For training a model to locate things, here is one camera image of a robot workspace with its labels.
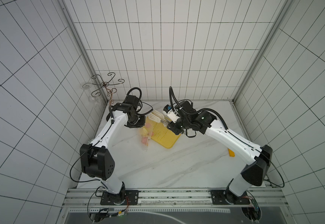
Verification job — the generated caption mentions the clear resealable zip bag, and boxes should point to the clear resealable zip bag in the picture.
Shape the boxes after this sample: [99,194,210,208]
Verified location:
[139,118,157,151]

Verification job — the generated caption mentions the steel tongs white tips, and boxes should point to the steel tongs white tips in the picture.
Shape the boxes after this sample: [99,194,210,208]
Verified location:
[148,110,171,126]

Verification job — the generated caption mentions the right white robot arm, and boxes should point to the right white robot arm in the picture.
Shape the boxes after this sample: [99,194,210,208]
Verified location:
[164,87,274,200]

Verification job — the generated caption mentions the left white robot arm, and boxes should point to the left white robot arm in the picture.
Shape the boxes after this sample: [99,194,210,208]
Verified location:
[70,87,153,197]

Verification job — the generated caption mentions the yellow plastic tray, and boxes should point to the yellow plastic tray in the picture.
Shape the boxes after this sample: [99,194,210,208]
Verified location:
[145,118,181,149]

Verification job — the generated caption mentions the yellow rectangular block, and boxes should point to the yellow rectangular block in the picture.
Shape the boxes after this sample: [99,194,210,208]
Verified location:
[228,149,235,157]

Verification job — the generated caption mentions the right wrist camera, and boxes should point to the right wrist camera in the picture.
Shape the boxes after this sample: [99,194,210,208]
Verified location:
[163,105,179,123]

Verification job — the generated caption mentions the black wire cup rack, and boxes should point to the black wire cup rack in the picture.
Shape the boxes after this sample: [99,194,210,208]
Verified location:
[81,72,125,98]

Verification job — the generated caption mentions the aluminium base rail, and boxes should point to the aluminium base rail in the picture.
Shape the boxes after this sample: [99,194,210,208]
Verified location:
[63,188,288,213]

